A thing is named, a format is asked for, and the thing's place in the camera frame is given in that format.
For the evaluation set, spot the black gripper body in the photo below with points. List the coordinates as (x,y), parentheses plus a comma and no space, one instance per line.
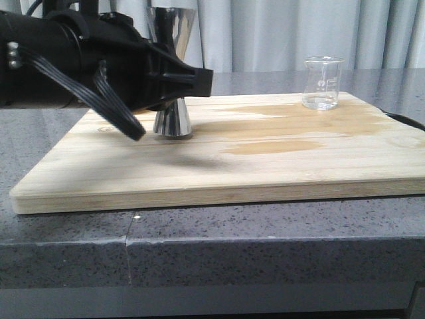
(138,73)

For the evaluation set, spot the small glass beaker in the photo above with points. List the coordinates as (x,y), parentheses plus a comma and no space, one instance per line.
(321,91)

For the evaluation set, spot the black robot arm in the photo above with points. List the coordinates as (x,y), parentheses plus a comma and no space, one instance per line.
(45,60)

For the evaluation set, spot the light wooden cutting board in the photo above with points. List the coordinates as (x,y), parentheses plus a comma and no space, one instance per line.
(245,148)

